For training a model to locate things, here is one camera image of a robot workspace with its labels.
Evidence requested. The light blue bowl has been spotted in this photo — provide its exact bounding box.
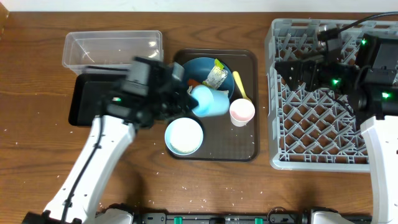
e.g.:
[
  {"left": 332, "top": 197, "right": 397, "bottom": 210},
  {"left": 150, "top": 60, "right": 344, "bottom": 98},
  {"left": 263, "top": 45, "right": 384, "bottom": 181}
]
[{"left": 164, "top": 117, "right": 205, "bottom": 156}]

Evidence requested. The light blue plastic cup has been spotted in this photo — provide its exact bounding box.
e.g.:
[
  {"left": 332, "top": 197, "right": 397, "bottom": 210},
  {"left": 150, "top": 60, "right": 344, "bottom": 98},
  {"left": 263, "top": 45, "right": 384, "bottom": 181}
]
[{"left": 190, "top": 85, "right": 230, "bottom": 118}]

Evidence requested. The yellow plastic spoon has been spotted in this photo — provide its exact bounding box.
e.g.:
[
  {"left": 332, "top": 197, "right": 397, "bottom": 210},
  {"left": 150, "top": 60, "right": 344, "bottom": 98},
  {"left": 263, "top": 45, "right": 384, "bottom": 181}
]
[{"left": 232, "top": 71, "right": 251, "bottom": 101}]

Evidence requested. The pink plastic cup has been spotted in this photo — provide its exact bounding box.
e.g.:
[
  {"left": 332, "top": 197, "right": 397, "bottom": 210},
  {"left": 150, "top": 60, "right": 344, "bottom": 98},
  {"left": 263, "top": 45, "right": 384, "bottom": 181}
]
[{"left": 229, "top": 98, "right": 256, "bottom": 127}]

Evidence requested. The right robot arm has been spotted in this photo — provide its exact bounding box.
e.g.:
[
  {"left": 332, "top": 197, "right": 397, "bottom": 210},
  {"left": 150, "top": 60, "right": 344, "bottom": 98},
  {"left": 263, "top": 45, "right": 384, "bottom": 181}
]
[{"left": 274, "top": 34, "right": 397, "bottom": 223}]

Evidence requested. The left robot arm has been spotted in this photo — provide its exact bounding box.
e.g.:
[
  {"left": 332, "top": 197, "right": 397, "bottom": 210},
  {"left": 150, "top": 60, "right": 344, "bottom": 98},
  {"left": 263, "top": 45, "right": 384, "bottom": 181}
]
[{"left": 23, "top": 57, "right": 198, "bottom": 223}]

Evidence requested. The grey dishwasher rack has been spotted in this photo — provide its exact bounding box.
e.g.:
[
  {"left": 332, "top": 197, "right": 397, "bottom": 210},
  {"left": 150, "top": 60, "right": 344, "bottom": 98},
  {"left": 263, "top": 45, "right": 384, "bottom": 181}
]
[{"left": 265, "top": 19, "right": 397, "bottom": 172}]

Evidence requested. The orange carrot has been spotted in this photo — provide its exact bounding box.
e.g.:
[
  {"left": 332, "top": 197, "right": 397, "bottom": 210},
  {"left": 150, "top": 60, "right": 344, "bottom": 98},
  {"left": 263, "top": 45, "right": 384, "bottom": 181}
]
[{"left": 187, "top": 79, "right": 200, "bottom": 88}]

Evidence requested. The dark blue plate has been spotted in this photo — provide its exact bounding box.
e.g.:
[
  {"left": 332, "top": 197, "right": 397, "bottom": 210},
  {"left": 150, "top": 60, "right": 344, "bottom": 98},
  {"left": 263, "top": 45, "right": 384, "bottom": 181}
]
[{"left": 183, "top": 57, "right": 235, "bottom": 99}]

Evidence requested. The silver green snack wrapper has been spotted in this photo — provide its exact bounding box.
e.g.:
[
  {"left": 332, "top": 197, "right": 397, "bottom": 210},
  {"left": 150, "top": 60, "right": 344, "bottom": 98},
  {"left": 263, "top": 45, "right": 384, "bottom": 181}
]
[{"left": 202, "top": 59, "right": 228, "bottom": 90}]

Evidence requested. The crumpled white tissue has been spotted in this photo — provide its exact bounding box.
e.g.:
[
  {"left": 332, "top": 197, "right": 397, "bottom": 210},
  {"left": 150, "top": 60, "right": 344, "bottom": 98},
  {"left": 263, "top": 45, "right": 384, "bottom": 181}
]
[{"left": 218, "top": 90, "right": 229, "bottom": 96}]

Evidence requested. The brown serving tray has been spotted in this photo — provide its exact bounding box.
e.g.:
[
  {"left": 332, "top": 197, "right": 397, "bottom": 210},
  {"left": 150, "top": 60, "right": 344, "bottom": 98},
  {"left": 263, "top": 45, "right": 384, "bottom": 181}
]
[{"left": 168, "top": 49, "right": 259, "bottom": 162}]

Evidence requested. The black rectangular tray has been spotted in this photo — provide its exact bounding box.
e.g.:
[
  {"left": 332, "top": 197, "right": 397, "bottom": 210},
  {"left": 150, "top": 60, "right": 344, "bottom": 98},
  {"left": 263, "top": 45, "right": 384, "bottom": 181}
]
[{"left": 68, "top": 73, "right": 126, "bottom": 127}]

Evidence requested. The clear plastic bin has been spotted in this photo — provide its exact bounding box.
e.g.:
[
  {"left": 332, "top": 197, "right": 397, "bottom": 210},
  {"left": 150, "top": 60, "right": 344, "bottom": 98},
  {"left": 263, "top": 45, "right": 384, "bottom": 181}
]
[{"left": 62, "top": 30, "right": 164, "bottom": 75}]

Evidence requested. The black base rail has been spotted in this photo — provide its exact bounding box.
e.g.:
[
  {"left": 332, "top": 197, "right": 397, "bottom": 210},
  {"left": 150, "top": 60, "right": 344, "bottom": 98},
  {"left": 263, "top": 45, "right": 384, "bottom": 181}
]
[{"left": 133, "top": 213, "right": 310, "bottom": 224}]

